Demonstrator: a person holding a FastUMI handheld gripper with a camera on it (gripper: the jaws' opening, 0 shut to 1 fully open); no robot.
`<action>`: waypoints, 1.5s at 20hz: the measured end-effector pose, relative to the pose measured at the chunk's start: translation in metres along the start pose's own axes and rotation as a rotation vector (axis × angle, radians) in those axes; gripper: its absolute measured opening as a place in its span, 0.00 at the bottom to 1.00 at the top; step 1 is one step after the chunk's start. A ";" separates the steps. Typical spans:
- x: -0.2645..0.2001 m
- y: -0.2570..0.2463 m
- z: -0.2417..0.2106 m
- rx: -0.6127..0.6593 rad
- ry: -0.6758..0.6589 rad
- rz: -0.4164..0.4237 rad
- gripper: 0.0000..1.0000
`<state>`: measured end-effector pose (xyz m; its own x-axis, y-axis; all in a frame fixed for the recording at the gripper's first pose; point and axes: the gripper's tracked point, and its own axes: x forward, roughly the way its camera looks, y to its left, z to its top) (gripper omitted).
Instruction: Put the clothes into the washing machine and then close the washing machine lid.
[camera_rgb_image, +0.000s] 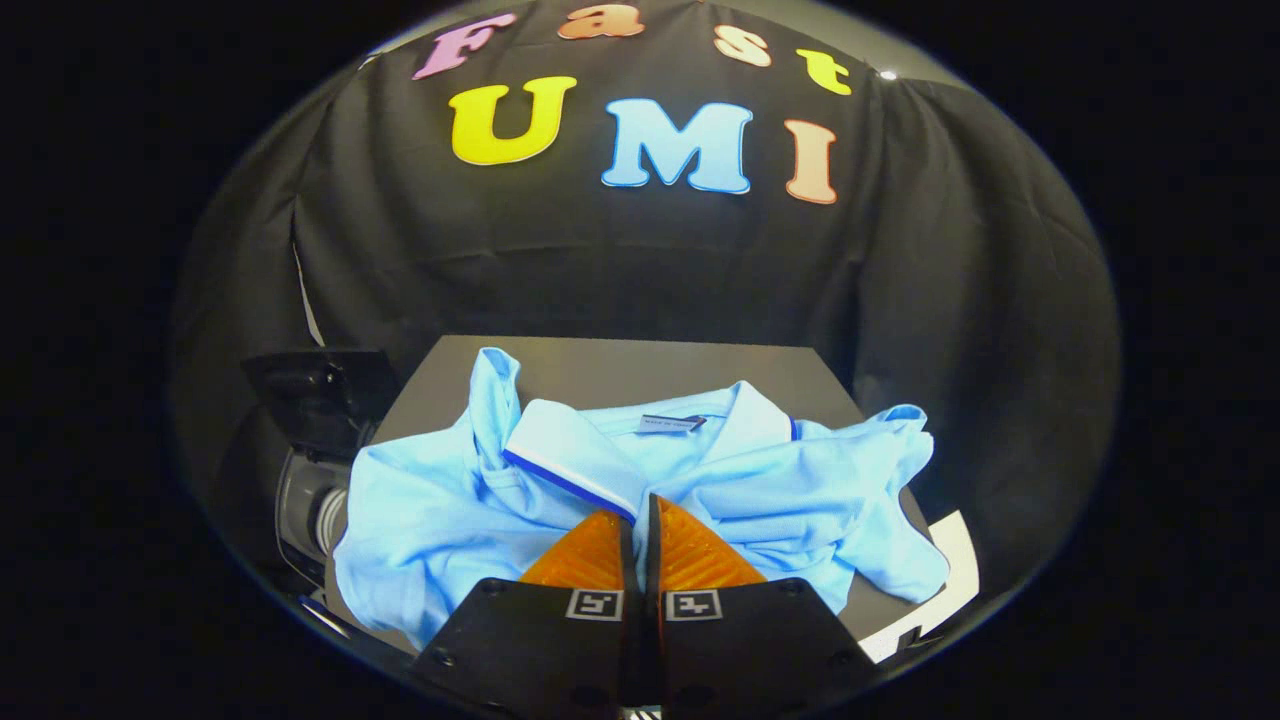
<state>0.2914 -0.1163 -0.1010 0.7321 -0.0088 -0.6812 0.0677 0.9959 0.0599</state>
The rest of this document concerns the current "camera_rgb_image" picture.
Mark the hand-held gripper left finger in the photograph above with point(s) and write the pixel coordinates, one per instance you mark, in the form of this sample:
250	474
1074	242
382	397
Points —
545	650

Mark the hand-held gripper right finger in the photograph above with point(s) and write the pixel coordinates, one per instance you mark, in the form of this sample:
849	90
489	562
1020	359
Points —
750	650

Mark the light blue polo shirt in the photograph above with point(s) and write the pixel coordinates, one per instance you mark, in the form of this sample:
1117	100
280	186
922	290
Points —
430	520

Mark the grey washing machine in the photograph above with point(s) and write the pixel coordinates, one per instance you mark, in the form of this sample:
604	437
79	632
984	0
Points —
300	510

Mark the dark washing machine lid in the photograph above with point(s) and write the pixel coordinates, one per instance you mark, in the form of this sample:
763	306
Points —
320	395

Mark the white paper sheet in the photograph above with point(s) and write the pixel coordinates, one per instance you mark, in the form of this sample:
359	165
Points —
950	545

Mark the grey cabinet with black top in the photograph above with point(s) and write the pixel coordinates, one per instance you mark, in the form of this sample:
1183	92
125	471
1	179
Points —
640	372

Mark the black backdrop cloth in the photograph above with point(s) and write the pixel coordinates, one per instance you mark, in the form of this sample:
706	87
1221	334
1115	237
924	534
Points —
600	260

